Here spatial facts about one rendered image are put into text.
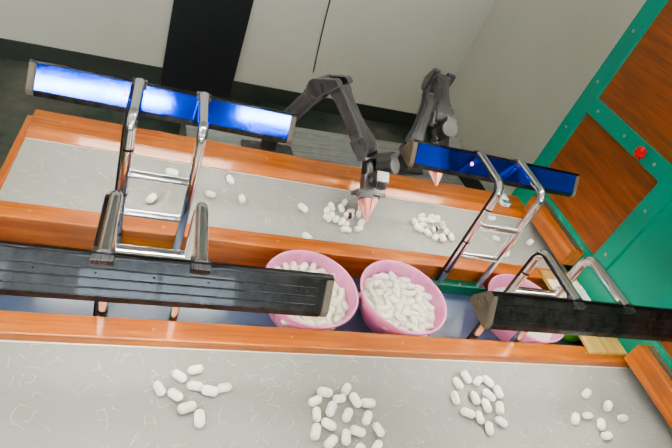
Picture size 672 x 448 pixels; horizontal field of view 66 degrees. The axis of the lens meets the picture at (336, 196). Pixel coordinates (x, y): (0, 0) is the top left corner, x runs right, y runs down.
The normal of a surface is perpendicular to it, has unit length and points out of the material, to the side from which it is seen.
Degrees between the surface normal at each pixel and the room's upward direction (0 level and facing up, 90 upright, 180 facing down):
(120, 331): 0
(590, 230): 90
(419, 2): 90
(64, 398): 0
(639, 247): 90
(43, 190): 0
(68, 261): 58
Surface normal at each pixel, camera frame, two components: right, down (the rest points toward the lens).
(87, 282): 0.32, 0.14
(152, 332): 0.33, -0.75
